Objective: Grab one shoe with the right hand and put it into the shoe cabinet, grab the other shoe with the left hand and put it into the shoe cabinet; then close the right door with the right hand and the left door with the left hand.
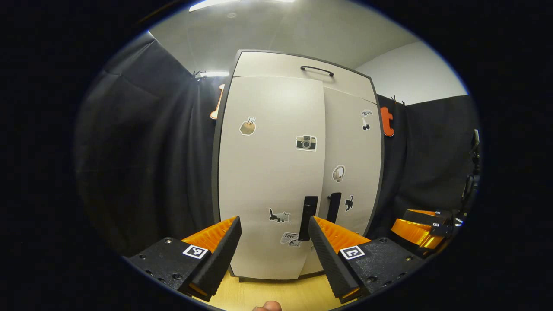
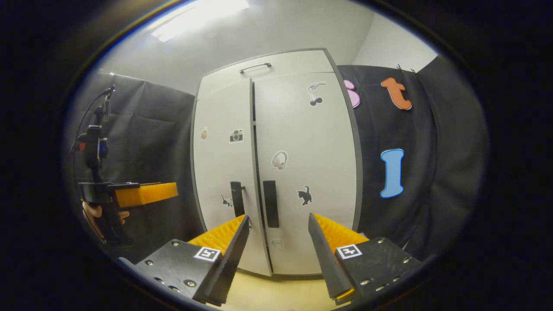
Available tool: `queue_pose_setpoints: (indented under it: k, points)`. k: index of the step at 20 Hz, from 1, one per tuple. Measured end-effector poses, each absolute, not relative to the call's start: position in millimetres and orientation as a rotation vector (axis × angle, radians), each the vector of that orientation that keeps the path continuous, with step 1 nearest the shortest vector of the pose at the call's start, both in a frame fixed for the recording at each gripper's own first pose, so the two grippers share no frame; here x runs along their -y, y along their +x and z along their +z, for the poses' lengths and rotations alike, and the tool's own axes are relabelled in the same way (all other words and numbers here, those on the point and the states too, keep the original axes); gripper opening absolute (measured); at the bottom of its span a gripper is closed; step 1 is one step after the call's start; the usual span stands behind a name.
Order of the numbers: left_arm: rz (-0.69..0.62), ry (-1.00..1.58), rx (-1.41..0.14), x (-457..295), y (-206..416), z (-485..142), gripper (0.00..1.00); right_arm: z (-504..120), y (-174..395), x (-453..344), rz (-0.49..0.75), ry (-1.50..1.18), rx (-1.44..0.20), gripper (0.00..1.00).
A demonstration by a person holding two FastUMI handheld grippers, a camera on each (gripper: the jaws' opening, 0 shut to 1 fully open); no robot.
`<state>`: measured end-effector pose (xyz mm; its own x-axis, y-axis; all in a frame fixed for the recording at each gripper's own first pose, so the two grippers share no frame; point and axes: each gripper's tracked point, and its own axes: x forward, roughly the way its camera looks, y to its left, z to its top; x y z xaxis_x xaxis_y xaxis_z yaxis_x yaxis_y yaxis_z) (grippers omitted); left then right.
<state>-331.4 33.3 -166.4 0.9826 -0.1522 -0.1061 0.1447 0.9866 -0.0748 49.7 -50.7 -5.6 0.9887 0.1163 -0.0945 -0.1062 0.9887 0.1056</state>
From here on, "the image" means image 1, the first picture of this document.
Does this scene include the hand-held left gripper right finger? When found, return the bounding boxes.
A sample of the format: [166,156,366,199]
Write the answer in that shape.
[308,215,426,304]

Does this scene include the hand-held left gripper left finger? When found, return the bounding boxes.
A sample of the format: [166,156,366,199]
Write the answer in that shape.
[125,216,242,302]

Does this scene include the white shoe cabinet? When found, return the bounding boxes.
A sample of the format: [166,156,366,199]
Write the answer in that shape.
[211,49,385,281]

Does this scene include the headphone sticker white cabinet door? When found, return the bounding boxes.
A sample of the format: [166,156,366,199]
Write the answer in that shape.
[298,86,384,277]

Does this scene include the camera sticker white cabinet door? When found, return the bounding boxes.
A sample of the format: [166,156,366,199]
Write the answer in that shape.
[218,76,327,280]

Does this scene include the black backdrop cloth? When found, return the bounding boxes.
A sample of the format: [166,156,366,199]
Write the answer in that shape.
[367,94,481,242]
[73,32,234,257]

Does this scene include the ceiling light panel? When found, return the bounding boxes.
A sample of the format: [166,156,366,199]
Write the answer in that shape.
[189,0,296,12]

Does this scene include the black door handle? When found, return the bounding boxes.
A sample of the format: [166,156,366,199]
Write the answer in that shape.
[298,196,319,242]
[326,192,342,224]

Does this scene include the black drawer handle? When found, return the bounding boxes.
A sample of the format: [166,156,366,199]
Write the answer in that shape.
[300,65,335,77]

